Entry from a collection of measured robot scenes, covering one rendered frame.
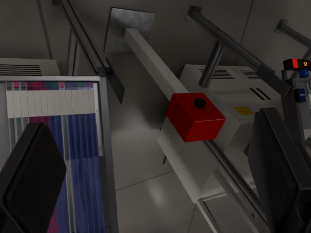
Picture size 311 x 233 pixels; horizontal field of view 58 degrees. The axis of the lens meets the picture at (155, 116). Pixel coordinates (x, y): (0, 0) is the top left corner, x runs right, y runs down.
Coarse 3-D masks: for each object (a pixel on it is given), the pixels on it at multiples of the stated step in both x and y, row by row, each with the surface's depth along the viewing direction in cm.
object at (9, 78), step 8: (0, 80) 60; (8, 80) 61; (16, 80) 62; (24, 80) 62; (32, 80) 63; (40, 80) 64; (48, 80) 65; (56, 80) 66; (64, 80) 67; (72, 80) 68; (80, 80) 68; (88, 80) 69; (96, 80) 70
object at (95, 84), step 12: (0, 84) 62; (96, 84) 73; (0, 96) 62; (96, 96) 72; (0, 108) 62; (96, 108) 72; (0, 120) 62; (96, 120) 72; (0, 132) 61; (0, 144) 61; (0, 156) 61; (0, 168) 61
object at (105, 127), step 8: (104, 80) 72; (104, 88) 72; (104, 96) 72; (104, 104) 72; (104, 112) 72; (104, 120) 72; (104, 128) 71; (104, 136) 71; (104, 144) 71; (104, 152) 71; (104, 160) 72; (112, 160) 72; (104, 168) 72; (112, 168) 72; (104, 176) 72; (112, 176) 71; (104, 184) 73; (112, 184) 71; (104, 192) 73; (112, 192) 71; (104, 200) 74; (112, 200) 71; (104, 208) 74; (112, 208) 71; (104, 216) 75; (112, 216) 71; (112, 224) 70; (112, 232) 70
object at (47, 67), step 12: (0, 60) 122; (12, 60) 124; (24, 60) 127; (36, 60) 130; (48, 60) 132; (0, 72) 115; (12, 72) 117; (24, 72) 119; (36, 72) 122; (48, 72) 124
